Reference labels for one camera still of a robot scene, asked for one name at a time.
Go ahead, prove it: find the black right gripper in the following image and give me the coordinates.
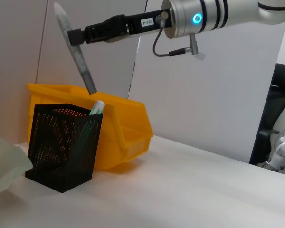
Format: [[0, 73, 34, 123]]
[[67, 8, 174, 46]]

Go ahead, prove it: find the grey marker pen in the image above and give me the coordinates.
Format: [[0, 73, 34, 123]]
[[53, 2, 98, 95]]

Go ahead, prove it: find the green toothbrush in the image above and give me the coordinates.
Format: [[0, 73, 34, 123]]
[[89, 99, 106, 116]]

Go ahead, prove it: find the black mesh pen holder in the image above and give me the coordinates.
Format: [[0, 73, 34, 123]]
[[25, 104, 104, 193]]

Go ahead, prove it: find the translucent green fruit bowl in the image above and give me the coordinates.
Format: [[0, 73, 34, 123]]
[[0, 132, 34, 199]]

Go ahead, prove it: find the silver right wrist plug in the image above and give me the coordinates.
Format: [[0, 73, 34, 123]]
[[155, 11, 170, 27]]

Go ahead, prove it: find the yellow plastic bin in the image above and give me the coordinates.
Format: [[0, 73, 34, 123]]
[[26, 83, 154, 175]]

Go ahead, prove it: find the black office chair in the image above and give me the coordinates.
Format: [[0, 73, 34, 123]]
[[249, 63, 285, 167]]

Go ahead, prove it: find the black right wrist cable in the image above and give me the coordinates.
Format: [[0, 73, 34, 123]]
[[152, 28, 206, 62]]

